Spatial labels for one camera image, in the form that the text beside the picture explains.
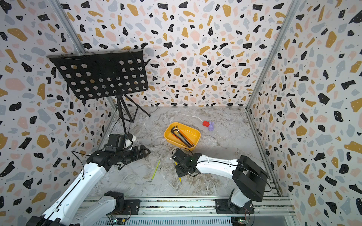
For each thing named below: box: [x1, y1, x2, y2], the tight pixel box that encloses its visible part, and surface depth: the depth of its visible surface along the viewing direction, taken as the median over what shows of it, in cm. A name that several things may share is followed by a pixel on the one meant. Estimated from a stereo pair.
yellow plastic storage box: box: [163, 121, 202, 152], surface depth 105 cm
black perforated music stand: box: [46, 49, 151, 136], surface depth 79 cm
